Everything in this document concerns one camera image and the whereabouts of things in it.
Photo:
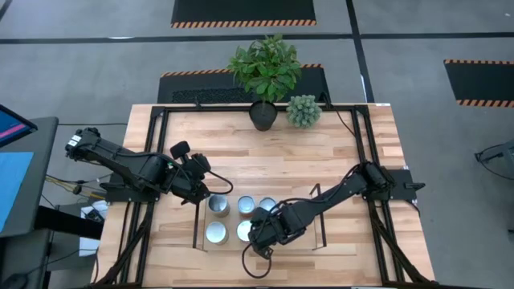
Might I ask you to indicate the dark grey side desk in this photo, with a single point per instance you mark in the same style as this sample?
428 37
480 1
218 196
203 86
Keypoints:
44 160

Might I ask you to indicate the white paper sheets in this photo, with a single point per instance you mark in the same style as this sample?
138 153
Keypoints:
91 230

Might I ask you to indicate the yellow beans can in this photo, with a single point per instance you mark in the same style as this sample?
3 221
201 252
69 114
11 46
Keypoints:
242 230

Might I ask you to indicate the teal and pink can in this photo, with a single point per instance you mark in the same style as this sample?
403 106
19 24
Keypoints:
266 202

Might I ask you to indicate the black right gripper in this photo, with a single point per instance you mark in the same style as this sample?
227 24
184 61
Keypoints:
277 226

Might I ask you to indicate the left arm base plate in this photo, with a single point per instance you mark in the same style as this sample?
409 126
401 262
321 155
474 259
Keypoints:
120 195

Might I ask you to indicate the tomatoes can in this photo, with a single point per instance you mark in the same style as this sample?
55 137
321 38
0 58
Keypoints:
219 204

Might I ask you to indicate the blue sheet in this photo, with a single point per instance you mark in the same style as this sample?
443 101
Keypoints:
12 184

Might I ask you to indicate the leafy plant in black pot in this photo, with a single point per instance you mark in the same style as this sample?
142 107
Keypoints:
265 68

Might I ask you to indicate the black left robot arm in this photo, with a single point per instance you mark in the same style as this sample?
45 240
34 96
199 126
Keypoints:
120 160

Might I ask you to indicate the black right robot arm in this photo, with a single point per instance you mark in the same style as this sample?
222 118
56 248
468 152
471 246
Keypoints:
333 192

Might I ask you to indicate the black hazard-striped floor mat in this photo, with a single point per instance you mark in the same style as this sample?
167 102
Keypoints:
192 86
482 82
241 10

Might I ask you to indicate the mixed fruit can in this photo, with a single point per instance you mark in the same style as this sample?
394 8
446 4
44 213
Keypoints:
245 204

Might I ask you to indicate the green pears can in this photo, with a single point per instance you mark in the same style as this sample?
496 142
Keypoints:
217 233

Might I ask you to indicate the succulent in white pot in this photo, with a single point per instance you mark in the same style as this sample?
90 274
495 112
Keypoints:
303 111

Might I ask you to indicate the computer monitor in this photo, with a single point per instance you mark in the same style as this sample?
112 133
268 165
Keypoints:
12 126

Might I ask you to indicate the wooden shelf with black legs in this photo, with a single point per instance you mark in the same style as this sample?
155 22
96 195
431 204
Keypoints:
297 245

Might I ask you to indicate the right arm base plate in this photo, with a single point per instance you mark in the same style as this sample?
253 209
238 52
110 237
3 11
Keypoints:
405 182

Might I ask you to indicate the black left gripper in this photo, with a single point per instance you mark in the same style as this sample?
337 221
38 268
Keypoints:
192 176

